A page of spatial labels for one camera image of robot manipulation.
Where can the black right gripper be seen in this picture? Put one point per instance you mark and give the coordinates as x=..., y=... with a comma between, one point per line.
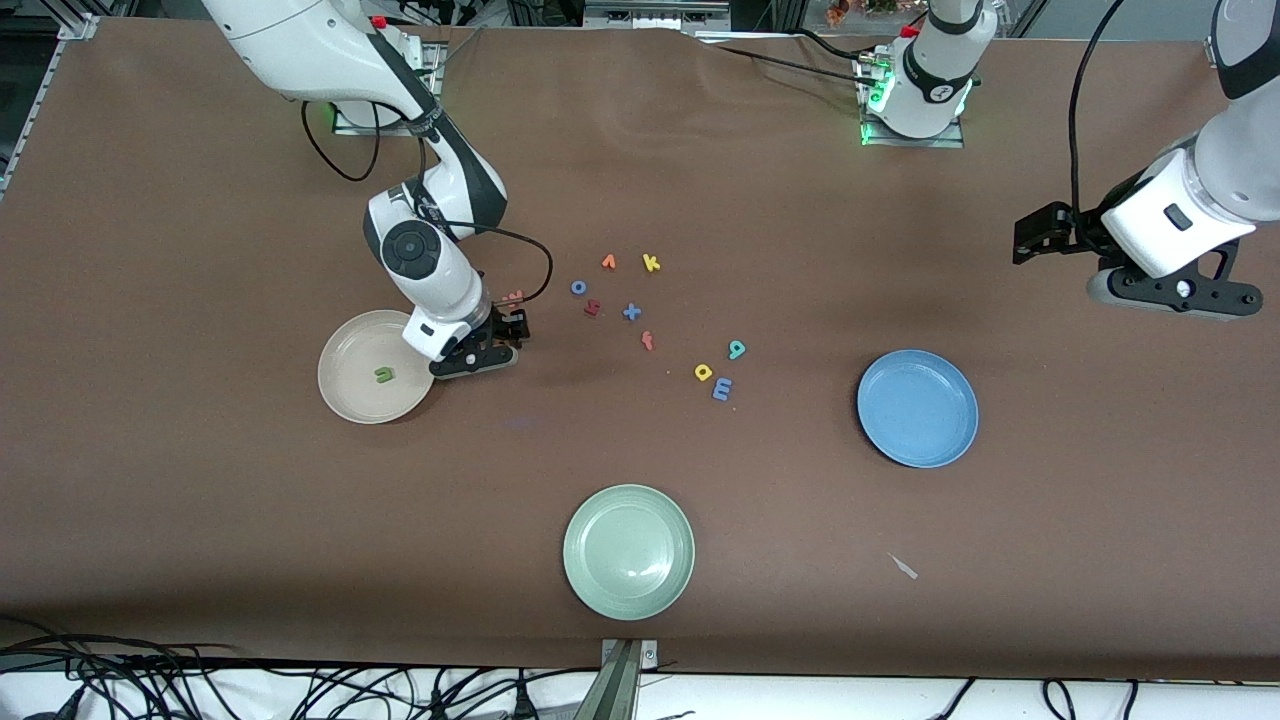
x=503, y=327

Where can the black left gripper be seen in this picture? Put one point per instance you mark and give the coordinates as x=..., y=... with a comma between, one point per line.
x=1085, y=232

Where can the blue foam letter m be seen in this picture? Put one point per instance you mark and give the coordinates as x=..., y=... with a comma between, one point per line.
x=722, y=389

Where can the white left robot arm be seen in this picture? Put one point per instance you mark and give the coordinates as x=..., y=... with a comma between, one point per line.
x=930, y=70

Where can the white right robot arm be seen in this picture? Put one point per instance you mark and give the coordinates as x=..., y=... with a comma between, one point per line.
x=445, y=280

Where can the beige plate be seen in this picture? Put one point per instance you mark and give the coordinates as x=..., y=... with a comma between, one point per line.
x=360, y=345

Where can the brown table cover mat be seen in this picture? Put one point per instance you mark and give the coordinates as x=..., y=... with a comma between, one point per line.
x=640, y=180

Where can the blue plate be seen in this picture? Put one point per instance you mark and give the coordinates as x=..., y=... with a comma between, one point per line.
x=917, y=408

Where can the pale green plate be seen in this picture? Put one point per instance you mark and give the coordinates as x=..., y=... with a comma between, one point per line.
x=629, y=552

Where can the orange-brown dried decoration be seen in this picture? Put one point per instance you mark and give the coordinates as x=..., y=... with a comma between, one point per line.
x=838, y=12

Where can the small white paper scrap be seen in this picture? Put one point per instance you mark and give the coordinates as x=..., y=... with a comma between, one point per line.
x=903, y=566

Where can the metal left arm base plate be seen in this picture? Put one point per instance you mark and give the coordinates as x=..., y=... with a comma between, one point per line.
x=915, y=143

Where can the aluminium frame profile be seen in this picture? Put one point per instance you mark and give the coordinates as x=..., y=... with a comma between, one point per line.
x=1211, y=50
x=40, y=100

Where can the grey metal frame block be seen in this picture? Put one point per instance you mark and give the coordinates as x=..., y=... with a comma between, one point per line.
x=650, y=15

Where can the aluminium frame post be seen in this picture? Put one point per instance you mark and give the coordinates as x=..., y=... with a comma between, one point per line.
x=620, y=690

